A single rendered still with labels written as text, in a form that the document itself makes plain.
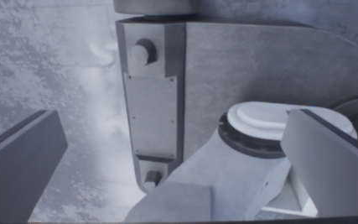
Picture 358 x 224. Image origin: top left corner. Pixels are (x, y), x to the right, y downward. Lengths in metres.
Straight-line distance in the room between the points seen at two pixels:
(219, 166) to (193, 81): 0.23
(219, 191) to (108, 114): 0.61
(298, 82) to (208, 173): 0.29
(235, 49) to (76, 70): 0.55
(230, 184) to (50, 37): 0.72
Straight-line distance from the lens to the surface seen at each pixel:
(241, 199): 0.29
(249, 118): 0.36
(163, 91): 0.48
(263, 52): 0.47
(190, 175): 0.30
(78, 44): 0.77
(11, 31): 0.93
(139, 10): 0.44
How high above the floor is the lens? 0.61
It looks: 59 degrees down
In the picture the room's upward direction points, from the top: 160 degrees counter-clockwise
